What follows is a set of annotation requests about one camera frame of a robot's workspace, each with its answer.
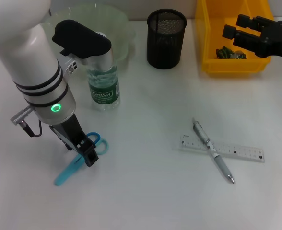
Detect clear green-label water bottle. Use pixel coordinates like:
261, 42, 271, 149
87, 31, 121, 111

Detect translucent green fruit bowl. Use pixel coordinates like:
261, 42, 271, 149
41, 4, 136, 63

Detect yellow plastic bin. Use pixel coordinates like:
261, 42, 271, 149
195, 0, 278, 78

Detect black mesh pen holder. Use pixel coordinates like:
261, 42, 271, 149
146, 9, 188, 70

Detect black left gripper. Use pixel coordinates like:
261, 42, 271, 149
49, 114, 100, 168

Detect silver ballpoint pen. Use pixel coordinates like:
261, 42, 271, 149
192, 118, 236, 184

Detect clear plastic ruler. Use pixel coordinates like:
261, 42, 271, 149
179, 134, 264, 163

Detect blue scissors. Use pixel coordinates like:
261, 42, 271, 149
54, 132, 109, 187

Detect green plastic wrapper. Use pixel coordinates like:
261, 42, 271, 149
215, 46, 247, 60

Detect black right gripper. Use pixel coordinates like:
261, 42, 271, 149
222, 13, 282, 61

